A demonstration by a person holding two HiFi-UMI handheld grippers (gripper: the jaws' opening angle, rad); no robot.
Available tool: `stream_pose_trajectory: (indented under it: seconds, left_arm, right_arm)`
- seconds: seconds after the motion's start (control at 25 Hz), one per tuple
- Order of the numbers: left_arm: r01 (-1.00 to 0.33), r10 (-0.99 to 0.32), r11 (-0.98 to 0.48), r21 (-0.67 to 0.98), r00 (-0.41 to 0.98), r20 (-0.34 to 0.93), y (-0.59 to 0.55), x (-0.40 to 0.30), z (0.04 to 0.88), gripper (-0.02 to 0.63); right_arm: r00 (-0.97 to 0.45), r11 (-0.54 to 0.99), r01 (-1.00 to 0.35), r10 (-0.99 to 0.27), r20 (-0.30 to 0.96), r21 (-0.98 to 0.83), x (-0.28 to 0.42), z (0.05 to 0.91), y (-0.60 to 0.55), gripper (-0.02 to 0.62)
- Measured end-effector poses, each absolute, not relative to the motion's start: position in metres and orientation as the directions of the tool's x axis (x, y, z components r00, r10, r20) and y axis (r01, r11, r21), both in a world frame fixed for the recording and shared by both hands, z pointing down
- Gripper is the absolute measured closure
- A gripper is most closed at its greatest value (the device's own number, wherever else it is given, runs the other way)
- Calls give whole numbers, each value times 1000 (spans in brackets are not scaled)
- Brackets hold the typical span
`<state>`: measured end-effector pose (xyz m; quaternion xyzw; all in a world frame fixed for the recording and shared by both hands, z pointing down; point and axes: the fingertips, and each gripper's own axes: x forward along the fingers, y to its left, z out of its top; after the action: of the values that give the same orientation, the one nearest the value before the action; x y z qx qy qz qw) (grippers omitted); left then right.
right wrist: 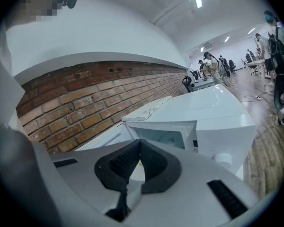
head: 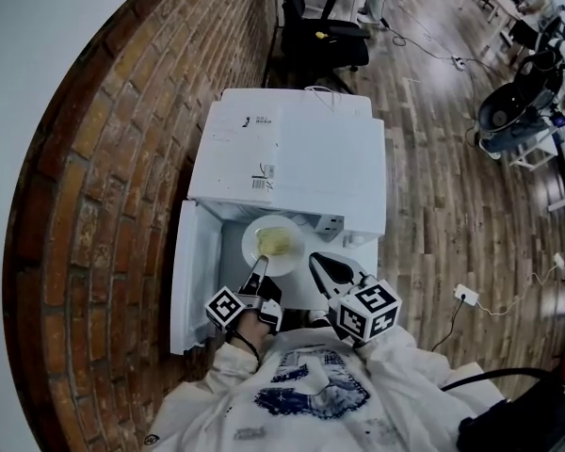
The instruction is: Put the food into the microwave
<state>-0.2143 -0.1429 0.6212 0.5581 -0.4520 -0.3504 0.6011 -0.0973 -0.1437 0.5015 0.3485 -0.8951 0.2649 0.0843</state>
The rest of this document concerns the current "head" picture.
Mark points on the small yellow object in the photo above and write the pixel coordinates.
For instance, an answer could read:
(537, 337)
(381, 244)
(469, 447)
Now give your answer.
(321, 35)

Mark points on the black round bucket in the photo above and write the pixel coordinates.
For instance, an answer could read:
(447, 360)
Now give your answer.
(513, 106)

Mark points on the person's left forearm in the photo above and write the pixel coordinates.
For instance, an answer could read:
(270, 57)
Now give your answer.
(252, 332)

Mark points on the white power strip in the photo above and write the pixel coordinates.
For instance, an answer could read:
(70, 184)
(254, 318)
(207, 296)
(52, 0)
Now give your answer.
(466, 295)
(458, 62)

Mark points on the black wristband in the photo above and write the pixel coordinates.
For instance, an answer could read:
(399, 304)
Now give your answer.
(256, 351)

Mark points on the white microwave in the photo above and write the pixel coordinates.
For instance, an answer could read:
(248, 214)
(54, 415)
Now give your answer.
(329, 158)

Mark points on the person's right shoe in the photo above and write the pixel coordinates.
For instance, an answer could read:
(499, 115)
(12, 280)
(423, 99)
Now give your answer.
(319, 319)

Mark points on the white stool frame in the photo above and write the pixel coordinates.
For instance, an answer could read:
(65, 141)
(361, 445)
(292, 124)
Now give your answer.
(537, 160)

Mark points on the black office chair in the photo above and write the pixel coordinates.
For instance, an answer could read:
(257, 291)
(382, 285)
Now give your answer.
(329, 50)

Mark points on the person's right forearm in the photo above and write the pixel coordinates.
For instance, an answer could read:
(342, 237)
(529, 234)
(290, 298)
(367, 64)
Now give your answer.
(391, 351)

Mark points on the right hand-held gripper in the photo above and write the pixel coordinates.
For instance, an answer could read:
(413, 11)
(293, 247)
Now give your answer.
(369, 311)

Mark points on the white round plate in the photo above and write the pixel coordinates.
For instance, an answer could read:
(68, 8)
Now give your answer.
(287, 264)

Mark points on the black bag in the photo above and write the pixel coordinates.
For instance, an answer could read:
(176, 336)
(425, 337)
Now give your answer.
(522, 426)

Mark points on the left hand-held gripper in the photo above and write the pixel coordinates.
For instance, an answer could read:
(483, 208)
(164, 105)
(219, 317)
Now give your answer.
(223, 309)

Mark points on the small black swivel chair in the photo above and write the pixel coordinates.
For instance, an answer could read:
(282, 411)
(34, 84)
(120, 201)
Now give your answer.
(484, 2)

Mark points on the person's white printed shirt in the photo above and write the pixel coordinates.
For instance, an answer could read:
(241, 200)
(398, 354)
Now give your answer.
(311, 422)

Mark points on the white charger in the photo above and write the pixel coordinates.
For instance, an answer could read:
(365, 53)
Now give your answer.
(559, 260)

